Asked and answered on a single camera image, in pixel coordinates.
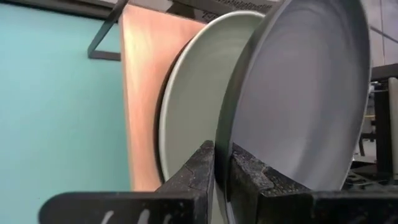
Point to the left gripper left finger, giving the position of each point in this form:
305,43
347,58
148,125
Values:
155,205

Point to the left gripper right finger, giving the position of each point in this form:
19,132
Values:
280,205

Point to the sage green plate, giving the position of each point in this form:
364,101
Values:
199,93

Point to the black-framed wooden shelf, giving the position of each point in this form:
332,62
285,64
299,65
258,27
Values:
140,93

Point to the green table mat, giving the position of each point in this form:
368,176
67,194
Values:
56,109

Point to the black metal table frame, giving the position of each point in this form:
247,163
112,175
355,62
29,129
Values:
77,9

